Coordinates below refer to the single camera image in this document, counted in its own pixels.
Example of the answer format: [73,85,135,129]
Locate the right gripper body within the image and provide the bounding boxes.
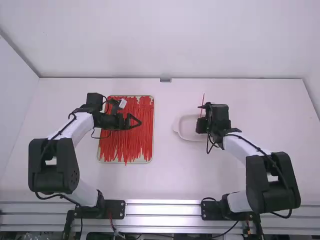
[195,116,210,134]

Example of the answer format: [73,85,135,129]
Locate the black cable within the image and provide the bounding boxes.
[34,191,82,208]
[90,126,113,140]
[271,207,294,219]
[205,132,223,155]

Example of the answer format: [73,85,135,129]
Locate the white dish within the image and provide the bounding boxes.
[172,114,210,142]

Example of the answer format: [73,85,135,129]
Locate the pale tray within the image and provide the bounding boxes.
[96,94,155,164]

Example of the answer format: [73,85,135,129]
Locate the orange cable tie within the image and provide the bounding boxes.
[199,92,206,118]

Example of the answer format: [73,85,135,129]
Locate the row of orange cable ties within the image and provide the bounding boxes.
[99,94,154,166]

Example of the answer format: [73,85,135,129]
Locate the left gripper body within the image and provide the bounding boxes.
[104,112,131,131]

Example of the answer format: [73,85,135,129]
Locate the silver rails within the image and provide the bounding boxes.
[0,199,320,236]

